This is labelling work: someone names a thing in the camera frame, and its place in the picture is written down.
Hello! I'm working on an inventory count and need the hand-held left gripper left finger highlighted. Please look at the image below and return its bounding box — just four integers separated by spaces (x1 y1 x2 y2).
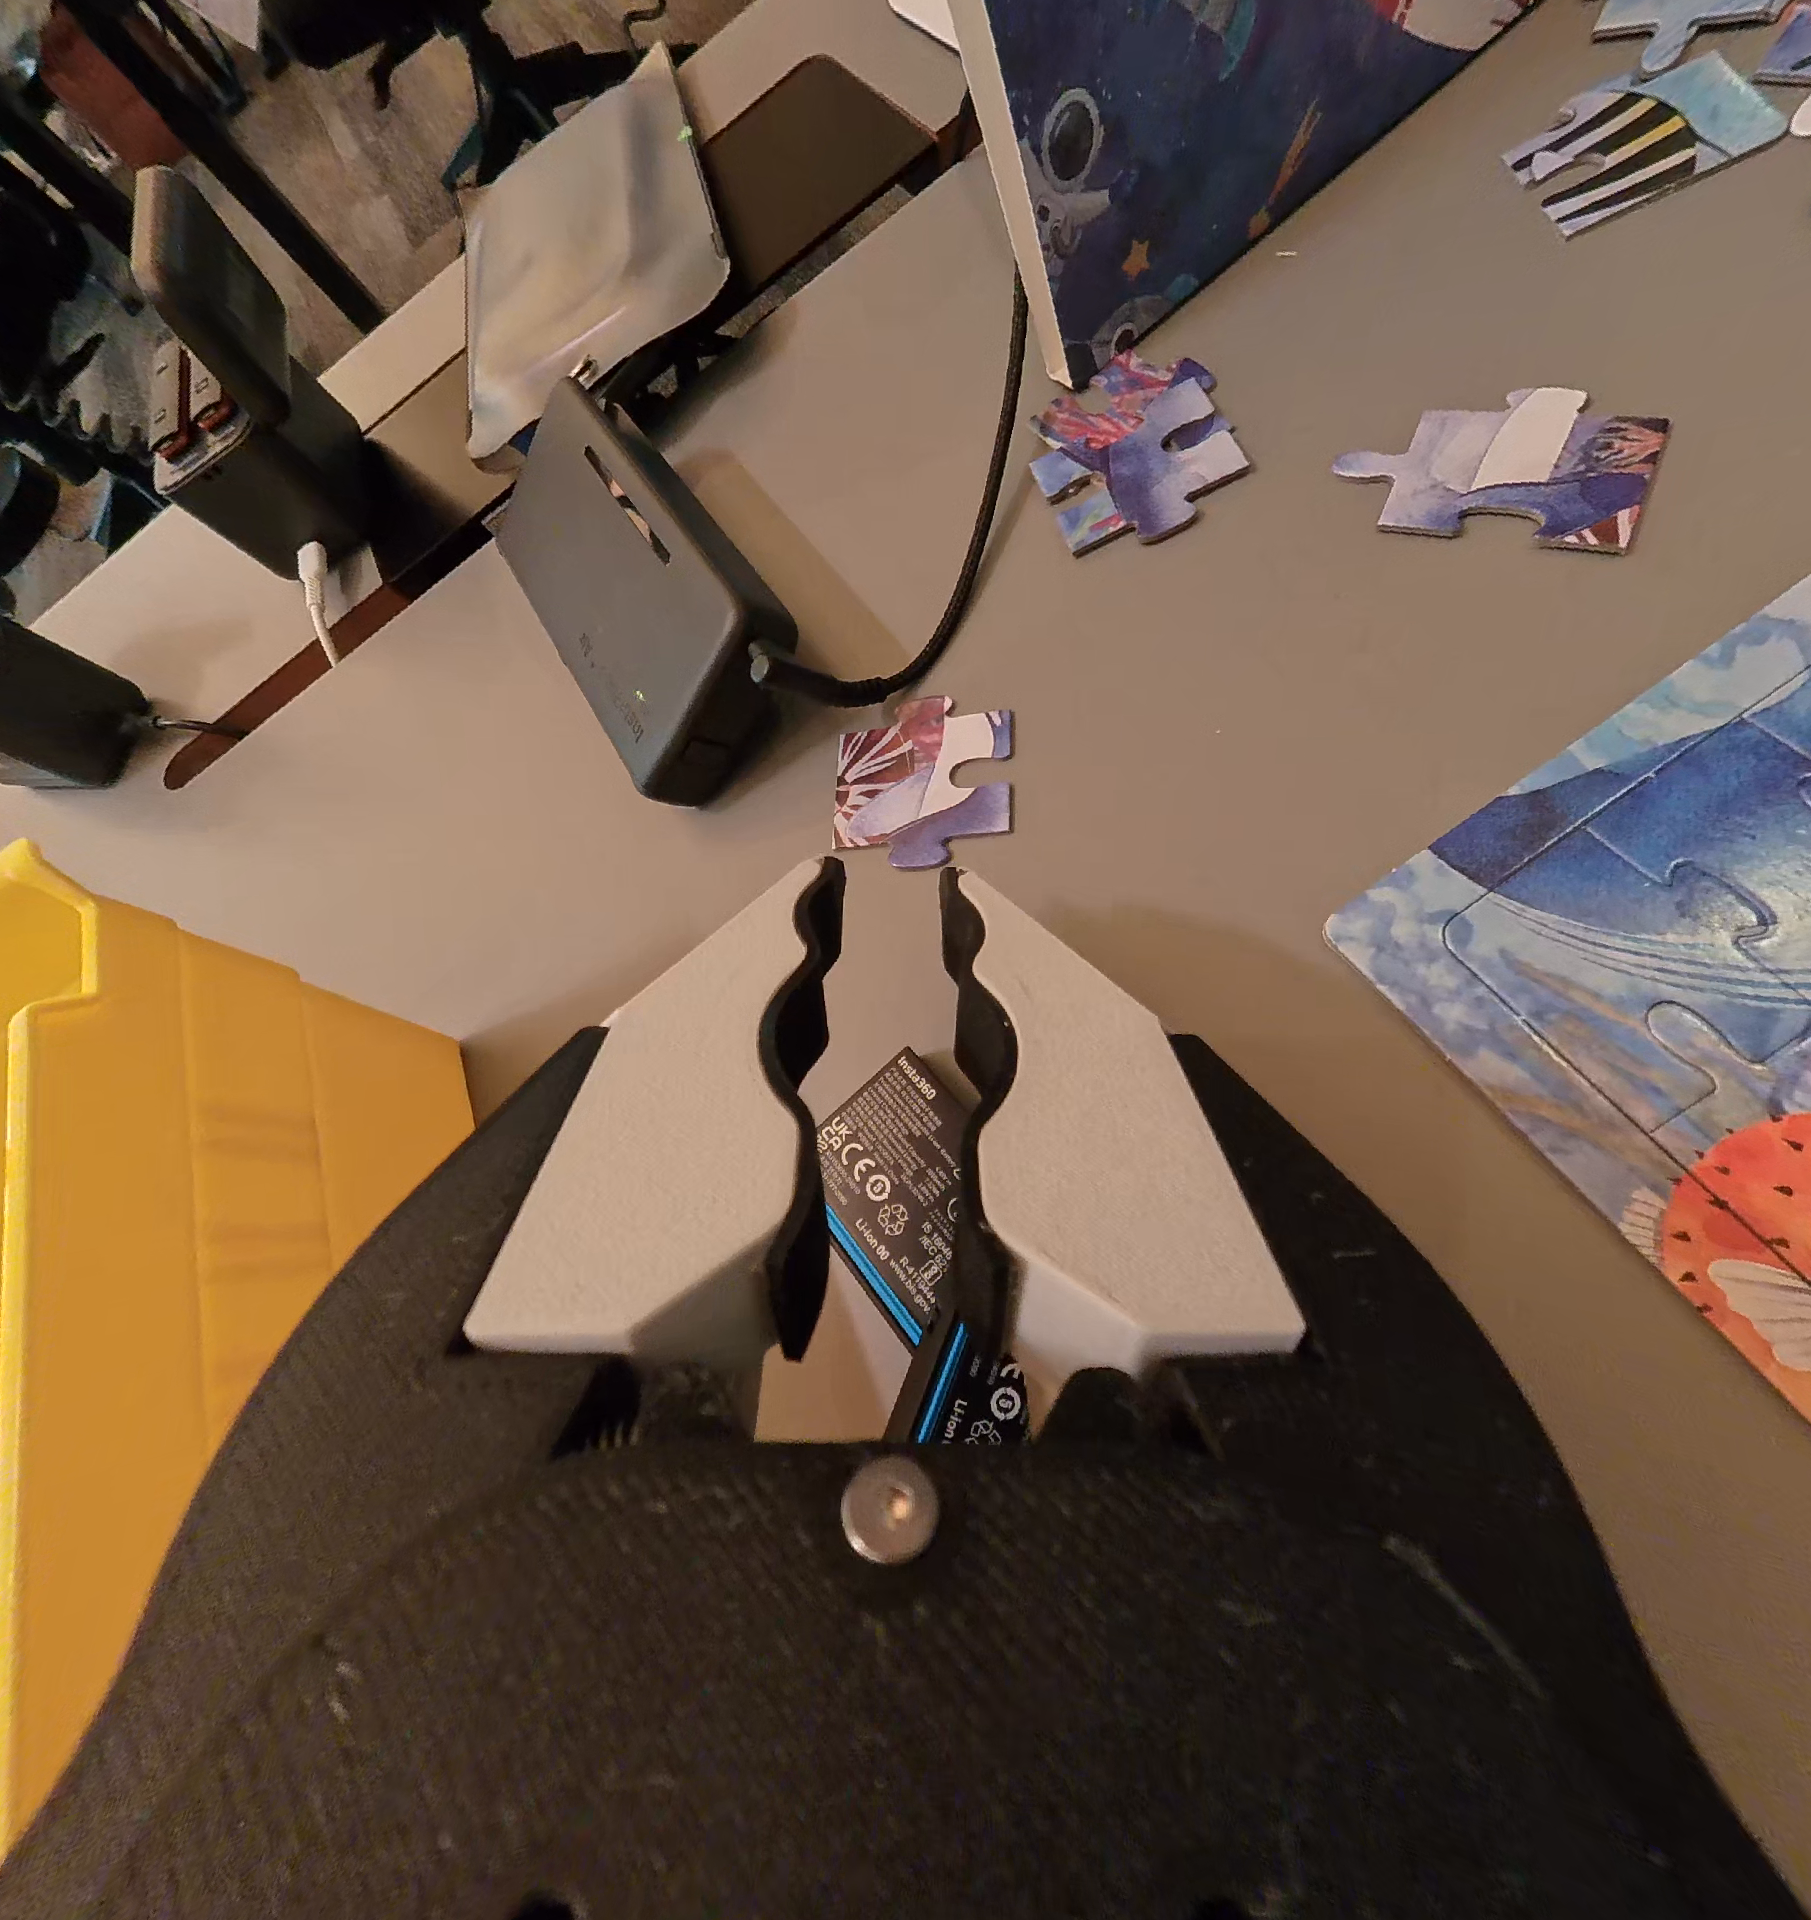
464 855 850 1365

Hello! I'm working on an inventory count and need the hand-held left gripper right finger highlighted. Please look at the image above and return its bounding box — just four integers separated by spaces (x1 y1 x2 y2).
939 868 1309 1374

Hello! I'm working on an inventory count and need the ocean jigsaw puzzle board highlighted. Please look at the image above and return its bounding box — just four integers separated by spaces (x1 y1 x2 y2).
1324 546 1811 1465

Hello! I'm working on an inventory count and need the purple fan coral puzzle piece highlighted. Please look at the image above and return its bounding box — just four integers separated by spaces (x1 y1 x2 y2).
830 693 1017 873

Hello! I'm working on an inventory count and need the large yellow storage bin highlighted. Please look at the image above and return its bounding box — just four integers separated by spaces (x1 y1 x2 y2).
0 837 476 1884

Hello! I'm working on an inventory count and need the black charging hub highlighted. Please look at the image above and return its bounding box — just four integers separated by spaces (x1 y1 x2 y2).
493 376 807 811

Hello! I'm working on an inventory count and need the black power bank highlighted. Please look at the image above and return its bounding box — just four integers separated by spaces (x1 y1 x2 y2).
130 162 386 584
0 606 159 791

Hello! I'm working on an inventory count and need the pink coral puzzle piece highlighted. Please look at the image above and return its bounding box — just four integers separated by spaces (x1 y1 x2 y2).
1030 354 1215 505

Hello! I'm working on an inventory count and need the white patch blue puzzle piece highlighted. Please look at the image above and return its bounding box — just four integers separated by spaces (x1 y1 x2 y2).
1333 387 1672 554

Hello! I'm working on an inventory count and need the silver foil pouch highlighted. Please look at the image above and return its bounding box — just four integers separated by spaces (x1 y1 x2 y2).
464 42 734 474

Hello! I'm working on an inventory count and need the illustrated puzzle box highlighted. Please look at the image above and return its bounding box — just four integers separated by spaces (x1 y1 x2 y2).
966 0 1551 388

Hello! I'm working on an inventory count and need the black office chair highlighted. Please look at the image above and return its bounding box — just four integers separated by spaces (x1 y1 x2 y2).
351 0 652 189

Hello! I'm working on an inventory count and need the pile of loose puzzle pieces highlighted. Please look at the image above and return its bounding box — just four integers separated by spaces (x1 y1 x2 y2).
1503 0 1811 241

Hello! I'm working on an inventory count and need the black braided cable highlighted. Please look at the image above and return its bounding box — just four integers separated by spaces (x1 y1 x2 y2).
748 271 1035 710

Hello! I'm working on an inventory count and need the white charging cable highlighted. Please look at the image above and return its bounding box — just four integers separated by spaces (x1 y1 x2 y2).
295 537 357 672

